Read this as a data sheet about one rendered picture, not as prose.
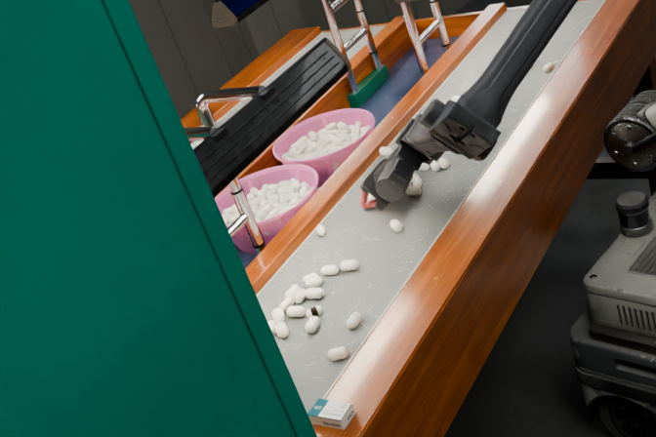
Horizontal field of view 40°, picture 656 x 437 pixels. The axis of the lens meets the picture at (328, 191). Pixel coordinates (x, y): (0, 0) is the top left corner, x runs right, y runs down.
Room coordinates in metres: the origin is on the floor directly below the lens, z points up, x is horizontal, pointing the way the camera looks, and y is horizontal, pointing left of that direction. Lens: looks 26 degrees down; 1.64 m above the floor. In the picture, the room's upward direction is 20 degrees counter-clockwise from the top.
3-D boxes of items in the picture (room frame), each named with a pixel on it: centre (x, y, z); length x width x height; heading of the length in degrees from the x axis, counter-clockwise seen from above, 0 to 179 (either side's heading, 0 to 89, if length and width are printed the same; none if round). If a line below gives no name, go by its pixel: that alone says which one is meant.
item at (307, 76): (1.50, 0.10, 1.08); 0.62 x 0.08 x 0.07; 140
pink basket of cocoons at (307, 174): (1.88, 0.14, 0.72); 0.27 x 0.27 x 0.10
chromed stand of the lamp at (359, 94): (2.55, -0.16, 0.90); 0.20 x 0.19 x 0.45; 140
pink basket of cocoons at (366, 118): (2.10, -0.04, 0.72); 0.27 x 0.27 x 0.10
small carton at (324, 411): (1.07, 0.11, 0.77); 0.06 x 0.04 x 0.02; 50
